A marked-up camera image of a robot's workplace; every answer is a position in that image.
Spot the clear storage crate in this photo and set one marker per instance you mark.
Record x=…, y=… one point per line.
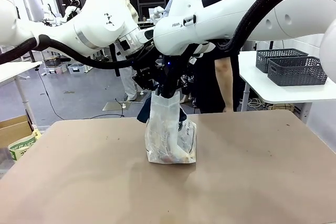
x=77, y=68

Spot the white side table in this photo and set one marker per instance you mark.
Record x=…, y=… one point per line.
x=288, y=93

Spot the brown cardboard box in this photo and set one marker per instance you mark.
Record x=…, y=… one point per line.
x=13, y=129

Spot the boxes under side table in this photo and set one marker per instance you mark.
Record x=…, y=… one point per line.
x=299, y=111

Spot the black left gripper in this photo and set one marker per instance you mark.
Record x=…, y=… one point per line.
x=144, y=73

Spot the person's right forearm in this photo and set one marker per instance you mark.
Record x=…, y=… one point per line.
x=225, y=90

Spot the person in black clothes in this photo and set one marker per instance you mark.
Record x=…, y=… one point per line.
x=207, y=82

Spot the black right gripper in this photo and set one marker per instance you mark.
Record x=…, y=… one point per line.
x=172, y=77

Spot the tan bread loaf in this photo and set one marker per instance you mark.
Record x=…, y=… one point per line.
x=178, y=150

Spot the metal floor plate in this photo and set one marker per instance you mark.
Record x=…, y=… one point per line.
x=115, y=106

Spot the grey framed board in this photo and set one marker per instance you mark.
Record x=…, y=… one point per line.
x=31, y=7

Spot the person's right hand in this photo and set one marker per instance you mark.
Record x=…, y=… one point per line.
x=228, y=109

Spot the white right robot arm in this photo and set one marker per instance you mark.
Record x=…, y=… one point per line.
x=236, y=22

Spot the green and white sack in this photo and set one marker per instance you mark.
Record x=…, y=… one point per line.
x=23, y=145

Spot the white workshop table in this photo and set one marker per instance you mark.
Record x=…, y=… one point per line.
x=15, y=70

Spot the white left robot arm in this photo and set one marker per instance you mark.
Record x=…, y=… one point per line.
x=99, y=24

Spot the person in cream hoodie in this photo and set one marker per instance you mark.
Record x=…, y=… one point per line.
x=130, y=6

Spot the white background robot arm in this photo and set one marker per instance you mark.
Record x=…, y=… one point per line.
x=68, y=11
x=157, y=12

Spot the dark grey plastic basket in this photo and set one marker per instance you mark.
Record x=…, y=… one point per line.
x=296, y=73
x=278, y=54

